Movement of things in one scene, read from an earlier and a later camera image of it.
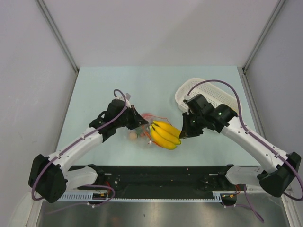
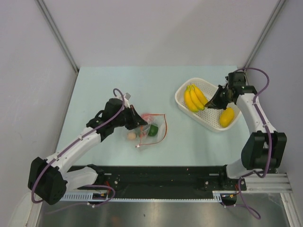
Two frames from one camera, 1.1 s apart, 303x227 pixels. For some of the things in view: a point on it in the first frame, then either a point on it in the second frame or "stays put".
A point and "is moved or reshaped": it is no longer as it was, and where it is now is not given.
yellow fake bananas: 164,135 is moved or reshaped
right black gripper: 187,132 -> 215,103
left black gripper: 135,122 stays put
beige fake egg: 132,136 stays put
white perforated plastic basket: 215,94 stays put
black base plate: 159,181 stays put
